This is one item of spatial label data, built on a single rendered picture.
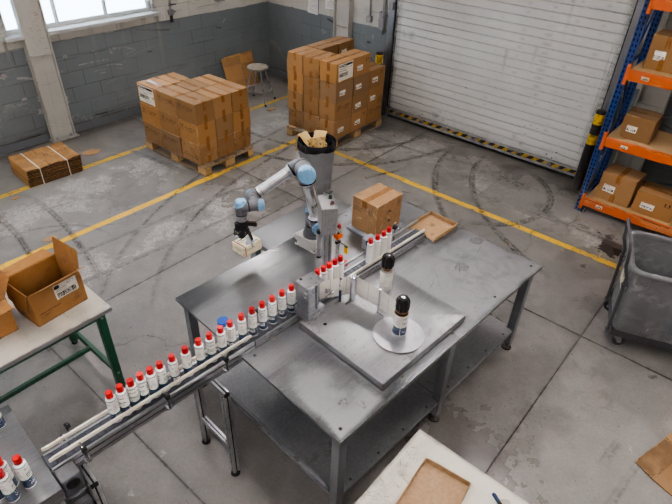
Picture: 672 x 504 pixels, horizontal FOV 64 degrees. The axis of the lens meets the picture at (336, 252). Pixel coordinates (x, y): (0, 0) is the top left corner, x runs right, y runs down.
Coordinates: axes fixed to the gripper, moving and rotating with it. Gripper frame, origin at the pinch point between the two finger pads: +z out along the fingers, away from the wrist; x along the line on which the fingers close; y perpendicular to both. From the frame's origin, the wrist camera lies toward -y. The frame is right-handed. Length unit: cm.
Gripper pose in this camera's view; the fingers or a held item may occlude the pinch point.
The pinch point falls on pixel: (246, 242)
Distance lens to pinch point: 375.7
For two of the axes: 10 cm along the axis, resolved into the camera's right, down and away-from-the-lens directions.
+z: -0.2, 8.0, 6.0
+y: -6.5, 4.5, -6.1
